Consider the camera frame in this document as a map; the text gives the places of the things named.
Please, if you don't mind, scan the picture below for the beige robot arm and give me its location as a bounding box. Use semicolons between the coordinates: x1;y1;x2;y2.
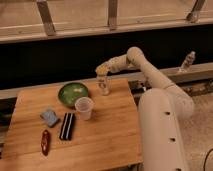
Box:
95;47;194;171

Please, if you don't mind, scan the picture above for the clear bottle on ledge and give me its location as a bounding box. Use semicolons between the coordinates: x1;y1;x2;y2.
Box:
179;51;195;72

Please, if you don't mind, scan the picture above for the clear plastic cup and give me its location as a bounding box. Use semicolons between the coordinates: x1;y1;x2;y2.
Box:
75;97;94;120

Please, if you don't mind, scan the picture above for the green ceramic bowl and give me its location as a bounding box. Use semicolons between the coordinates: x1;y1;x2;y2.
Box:
58;82;89;107

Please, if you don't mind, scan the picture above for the black white striped box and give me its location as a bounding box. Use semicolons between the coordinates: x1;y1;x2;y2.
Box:
59;113;75;140

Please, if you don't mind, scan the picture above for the blue sponge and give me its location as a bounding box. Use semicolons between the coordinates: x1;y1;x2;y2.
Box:
40;109;59;127

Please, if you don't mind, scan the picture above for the middle metal railing post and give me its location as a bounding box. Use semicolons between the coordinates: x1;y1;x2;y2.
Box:
107;0;118;30

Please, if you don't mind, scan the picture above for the metal railing post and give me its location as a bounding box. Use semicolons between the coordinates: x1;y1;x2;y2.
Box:
36;0;56;36
186;0;205;23
107;0;118;30

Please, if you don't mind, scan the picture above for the left metal railing post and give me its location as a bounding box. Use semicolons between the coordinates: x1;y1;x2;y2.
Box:
36;0;56;36

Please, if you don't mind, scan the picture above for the right metal railing post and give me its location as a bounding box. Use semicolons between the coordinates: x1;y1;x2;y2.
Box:
186;0;205;23

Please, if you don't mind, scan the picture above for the black cable on floor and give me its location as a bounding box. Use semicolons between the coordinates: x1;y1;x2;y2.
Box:
202;147;213;171

